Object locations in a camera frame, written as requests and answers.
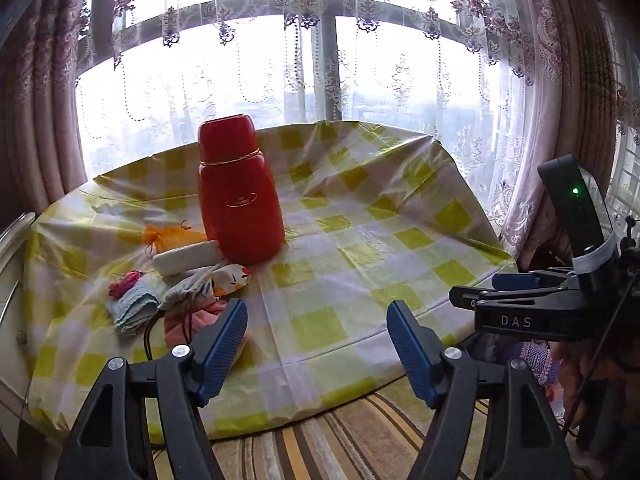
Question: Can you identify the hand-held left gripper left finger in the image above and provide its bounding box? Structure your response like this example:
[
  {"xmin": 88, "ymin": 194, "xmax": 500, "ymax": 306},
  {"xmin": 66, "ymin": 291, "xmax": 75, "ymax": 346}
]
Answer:
[{"xmin": 55, "ymin": 298, "xmax": 249, "ymax": 480}]

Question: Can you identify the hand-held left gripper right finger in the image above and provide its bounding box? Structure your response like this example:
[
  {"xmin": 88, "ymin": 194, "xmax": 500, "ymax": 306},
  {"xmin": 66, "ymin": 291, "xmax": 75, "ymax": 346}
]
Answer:
[{"xmin": 386, "ymin": 300, "xmax": 576, "ymax": 480}]

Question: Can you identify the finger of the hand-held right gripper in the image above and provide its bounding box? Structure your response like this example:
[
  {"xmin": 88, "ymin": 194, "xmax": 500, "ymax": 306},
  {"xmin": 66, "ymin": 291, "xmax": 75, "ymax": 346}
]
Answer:
[
  {"xmin": 448, "ymin": 284, "xmax": 583, "ymax": 311},
  {"xmin": 491, "ymin": 269, "xmax": 581, "ymax": 292}
]

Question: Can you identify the purple patterned knit sock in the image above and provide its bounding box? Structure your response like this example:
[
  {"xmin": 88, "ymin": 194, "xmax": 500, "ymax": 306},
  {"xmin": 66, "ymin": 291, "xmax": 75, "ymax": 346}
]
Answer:
[{"xmin": 495, "ymin": 340, "xmax": 556, "ymax": 401}]

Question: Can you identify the light blue fuzzy cloth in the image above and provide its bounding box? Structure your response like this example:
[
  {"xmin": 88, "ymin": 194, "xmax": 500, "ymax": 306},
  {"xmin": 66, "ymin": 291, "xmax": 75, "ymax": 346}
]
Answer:
[{"xmin": 106, "ymin": 280, "xmax": 168, "ymax": 336}]

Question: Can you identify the orange mesh pouch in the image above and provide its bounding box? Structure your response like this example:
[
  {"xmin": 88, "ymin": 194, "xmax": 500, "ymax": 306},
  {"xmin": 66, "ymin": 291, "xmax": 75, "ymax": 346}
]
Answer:
[{"xmin": 141, "ymin": 222, "xmax": 208, "ymax": 258}]

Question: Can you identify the white soft case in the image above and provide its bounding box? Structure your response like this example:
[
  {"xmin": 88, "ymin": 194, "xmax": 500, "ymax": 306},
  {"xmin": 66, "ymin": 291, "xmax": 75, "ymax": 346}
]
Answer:
[{"xmin": 152, "ymin": 240, "xmax": 223, "ymax": 276}]

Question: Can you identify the pink fleece cloth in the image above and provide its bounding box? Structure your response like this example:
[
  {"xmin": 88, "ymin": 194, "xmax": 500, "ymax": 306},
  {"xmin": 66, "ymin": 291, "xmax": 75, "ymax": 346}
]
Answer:
[{"xmin": 164, "ymin": 302, "xmax": 251, "ymax": 361}]

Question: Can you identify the yellow checkered plastic tablecloth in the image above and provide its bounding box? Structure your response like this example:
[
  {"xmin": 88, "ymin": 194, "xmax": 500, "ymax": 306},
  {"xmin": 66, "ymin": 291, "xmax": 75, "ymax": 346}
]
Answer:
[{"xmin": 22, "ymin": 120, "xmax": 516, "ymax": 443}]

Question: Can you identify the striped seat cushion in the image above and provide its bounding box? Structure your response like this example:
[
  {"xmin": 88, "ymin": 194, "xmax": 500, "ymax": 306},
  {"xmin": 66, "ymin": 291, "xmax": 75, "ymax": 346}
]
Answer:
[{"xmin": 150, "ymin": 375, "xmax": 566, "ymax": 480}]

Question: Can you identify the small pink knitted item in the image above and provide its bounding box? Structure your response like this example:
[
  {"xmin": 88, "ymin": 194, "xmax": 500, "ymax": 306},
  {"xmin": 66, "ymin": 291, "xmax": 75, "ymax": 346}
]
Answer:
[{"xmin": 108, "ymin": 269, "xmax": 146, "ymax": 298}]

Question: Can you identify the red thermos jug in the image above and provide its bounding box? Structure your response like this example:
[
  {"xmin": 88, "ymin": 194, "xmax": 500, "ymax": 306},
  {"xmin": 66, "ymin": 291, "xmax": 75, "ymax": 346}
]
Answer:
[{"xmin": 196, "ymin": 115, "xmax": 286, "ymax": 265}]

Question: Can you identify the pink heavy curtain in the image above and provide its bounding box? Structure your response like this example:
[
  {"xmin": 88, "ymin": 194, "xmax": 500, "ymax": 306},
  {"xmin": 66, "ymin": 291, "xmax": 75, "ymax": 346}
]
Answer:
[
  {"xmin": 0, "ymin": 0, "xmax": 131, "ymax": 221},
  {"xmin": 500, "ymin": 0, "xmax": 640, "ymax": 271}
]

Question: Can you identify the sheer floral lace curtain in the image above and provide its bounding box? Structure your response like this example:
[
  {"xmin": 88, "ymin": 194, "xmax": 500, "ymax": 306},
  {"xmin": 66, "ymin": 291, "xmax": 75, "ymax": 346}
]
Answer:
[{"xmin": 75, "ymin": 0, "xmax": 561, "ymax": 241}]

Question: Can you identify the white cabinet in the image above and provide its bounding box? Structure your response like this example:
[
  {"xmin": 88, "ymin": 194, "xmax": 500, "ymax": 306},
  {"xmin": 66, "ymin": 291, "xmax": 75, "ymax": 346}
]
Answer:
[{"xmin": 0, "ymin": 210, "xmax": 38, "ymax": 441}]

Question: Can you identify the grey drawstring cloth bag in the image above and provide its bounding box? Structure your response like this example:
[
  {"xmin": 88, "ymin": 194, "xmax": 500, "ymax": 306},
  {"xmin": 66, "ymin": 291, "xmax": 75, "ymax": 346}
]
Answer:
[{"xmin": 144, "ymin": 261, "xmax": 251, "ymax": 361}]

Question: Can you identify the grey window frame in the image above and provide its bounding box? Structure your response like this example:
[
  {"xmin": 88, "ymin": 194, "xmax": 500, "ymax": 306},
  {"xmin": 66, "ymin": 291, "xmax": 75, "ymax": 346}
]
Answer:
[{"xmin": 75, "ymin": 0, "xmax": 506, "ymax": 126}]

